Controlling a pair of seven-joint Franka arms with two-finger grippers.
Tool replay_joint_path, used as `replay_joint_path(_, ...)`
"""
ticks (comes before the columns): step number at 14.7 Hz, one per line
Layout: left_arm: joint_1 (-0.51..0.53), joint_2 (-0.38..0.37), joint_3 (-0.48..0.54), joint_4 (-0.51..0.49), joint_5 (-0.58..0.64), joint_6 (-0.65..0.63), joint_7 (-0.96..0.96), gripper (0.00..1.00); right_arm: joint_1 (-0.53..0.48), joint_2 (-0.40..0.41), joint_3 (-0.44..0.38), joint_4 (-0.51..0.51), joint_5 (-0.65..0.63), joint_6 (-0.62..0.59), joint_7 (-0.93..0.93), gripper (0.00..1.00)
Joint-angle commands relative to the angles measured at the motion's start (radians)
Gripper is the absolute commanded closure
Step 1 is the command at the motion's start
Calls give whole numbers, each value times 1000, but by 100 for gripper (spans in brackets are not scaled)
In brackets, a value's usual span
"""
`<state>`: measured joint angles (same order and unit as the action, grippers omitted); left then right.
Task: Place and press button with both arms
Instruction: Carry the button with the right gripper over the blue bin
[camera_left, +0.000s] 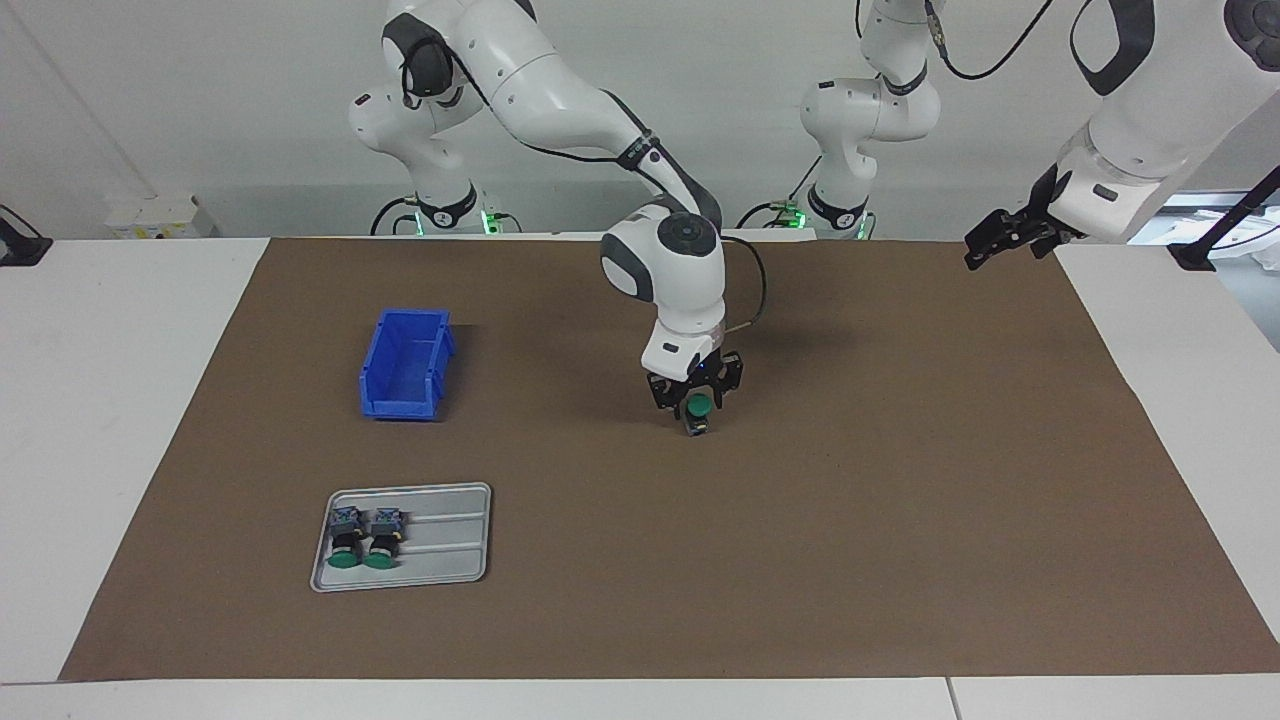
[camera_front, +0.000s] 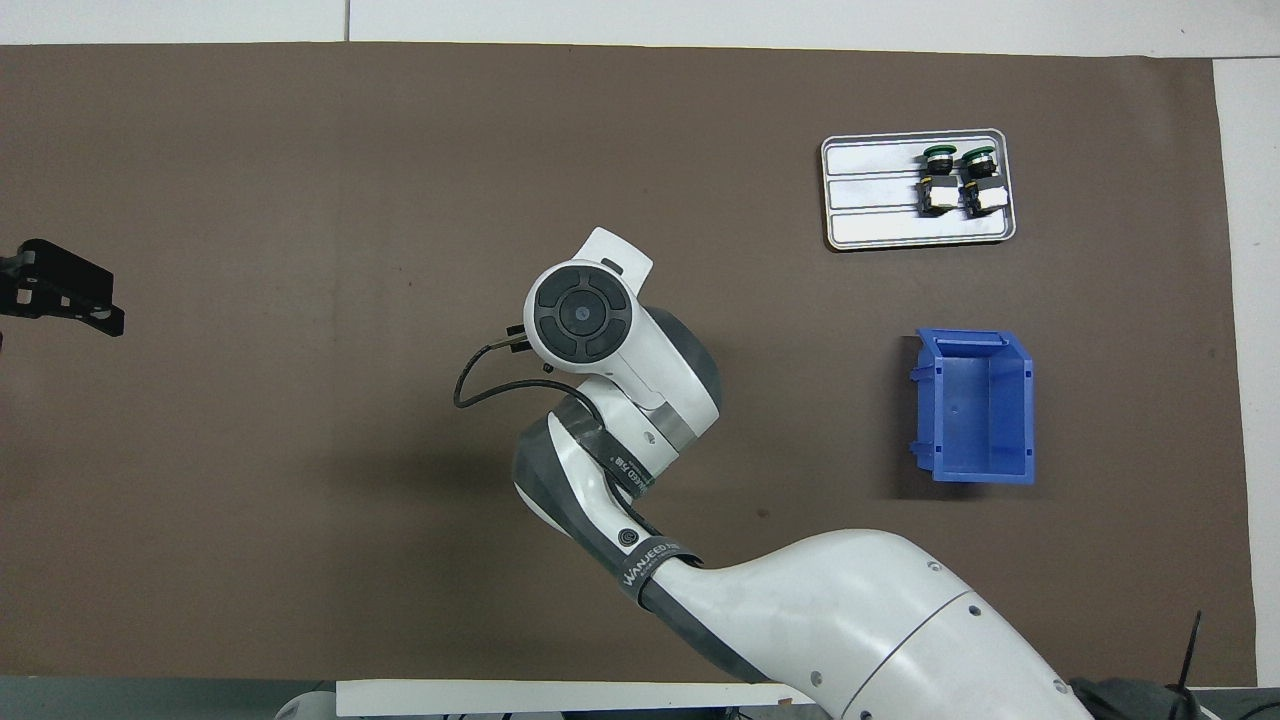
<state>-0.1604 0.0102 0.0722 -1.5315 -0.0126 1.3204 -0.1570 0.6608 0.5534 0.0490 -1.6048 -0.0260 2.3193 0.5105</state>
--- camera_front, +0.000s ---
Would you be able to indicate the green push button switch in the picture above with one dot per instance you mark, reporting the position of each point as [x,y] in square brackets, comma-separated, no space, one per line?
[982,185]
[938,185]

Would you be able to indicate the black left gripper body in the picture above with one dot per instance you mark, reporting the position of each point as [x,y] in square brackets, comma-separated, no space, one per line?
[18,280]

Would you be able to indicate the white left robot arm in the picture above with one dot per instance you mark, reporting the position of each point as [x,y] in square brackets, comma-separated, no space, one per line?
[305,706]

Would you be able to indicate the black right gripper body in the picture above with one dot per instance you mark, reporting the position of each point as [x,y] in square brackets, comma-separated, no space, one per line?
[519,330]

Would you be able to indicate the blue plastic storage bin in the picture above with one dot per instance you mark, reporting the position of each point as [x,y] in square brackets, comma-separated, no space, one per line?
[975,410]

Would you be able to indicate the brown table mat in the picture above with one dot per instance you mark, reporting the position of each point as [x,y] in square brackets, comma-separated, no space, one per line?
[300,500]

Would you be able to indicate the silver metal tray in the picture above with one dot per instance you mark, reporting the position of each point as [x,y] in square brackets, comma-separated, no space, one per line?
[870,220]

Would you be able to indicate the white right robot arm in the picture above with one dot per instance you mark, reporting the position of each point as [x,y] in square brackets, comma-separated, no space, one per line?
[850,620]

